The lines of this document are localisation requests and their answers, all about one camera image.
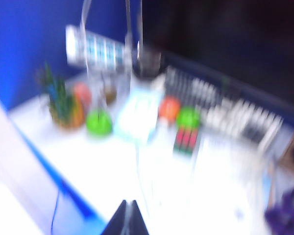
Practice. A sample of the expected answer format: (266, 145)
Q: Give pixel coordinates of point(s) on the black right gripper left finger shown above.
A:
(117, 220)

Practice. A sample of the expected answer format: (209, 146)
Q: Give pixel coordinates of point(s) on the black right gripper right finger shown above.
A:
(138, 220)

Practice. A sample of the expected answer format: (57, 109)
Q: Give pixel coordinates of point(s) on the Rubik's cube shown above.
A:
(185, 140)

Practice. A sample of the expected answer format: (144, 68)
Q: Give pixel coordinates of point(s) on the large green apple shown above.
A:
(98, 122)

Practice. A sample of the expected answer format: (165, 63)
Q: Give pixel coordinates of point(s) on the light blue wet wipes pack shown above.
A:
(137, 115)

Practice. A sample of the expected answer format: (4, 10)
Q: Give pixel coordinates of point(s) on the clear plastic document bag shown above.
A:
(235, 176)

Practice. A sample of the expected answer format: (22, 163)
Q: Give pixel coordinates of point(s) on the small green apple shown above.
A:
(188, 118)

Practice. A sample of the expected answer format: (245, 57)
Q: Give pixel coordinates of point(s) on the orange fruit beside keyboard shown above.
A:
(169, 107)

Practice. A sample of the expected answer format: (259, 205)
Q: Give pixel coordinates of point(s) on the artificial pineapple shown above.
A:
(63, 102)

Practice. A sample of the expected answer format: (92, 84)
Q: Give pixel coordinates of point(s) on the orange fruit in glass bowl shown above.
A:
(82, 95)

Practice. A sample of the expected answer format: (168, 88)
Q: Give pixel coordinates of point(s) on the clear plastic measuring cup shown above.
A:
(120, 85)

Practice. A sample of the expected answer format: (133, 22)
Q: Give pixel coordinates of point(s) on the white and grey keyboard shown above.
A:
(223, 115)

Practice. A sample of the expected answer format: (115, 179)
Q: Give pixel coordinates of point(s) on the brown cardboard sheet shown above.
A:
(291, 149)

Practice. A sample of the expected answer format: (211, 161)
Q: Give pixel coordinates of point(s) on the white power strip blue sockets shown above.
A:
(98, 51)

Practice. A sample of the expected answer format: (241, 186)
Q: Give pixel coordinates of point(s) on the black AOC computer monitor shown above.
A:
(223, 49)

